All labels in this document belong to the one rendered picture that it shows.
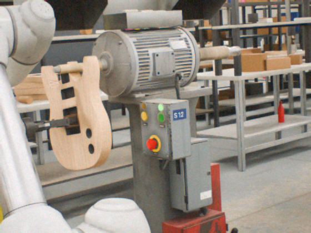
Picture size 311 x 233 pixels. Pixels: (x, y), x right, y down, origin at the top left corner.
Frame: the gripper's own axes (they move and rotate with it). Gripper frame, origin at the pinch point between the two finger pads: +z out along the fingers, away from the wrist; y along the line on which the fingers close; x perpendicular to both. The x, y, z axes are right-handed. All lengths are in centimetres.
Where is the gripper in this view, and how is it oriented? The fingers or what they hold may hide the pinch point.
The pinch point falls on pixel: (70, 121)
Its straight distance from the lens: 229.4
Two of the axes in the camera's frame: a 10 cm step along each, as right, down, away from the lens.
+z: 7.6, -1.3, 6.4
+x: -1.7, -9.9, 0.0
